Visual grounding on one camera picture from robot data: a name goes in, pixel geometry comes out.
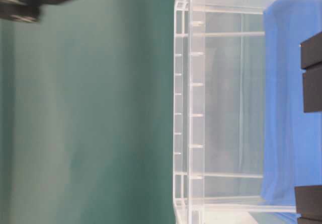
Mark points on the black RealSense D415 box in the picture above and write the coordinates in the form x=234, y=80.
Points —
x=311, y=78

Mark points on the clear plastic storage case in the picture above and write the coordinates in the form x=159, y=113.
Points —
x=219, y=113

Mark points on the blue plastic liner sheet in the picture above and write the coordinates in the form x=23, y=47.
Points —
x=292, y=148

